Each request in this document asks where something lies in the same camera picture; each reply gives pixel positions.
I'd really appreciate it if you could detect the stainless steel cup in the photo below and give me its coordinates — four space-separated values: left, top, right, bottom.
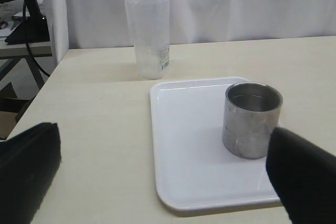
222 81 283 159

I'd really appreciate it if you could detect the clear plastic measuring cup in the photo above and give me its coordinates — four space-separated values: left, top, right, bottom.
126 0 170 80

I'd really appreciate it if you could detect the white rectangular plastic tray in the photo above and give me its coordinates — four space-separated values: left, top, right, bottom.
150 77 279 212

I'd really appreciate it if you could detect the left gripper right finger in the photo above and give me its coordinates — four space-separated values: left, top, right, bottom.
266 127 335 223

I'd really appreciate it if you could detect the white foam side panel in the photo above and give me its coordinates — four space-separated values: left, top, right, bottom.
43 0 69 65

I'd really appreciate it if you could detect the white backdrop curtain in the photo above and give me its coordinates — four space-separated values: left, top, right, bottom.
66 0 335 48

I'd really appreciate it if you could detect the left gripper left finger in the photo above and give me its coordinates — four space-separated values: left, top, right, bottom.
1 122 61 223

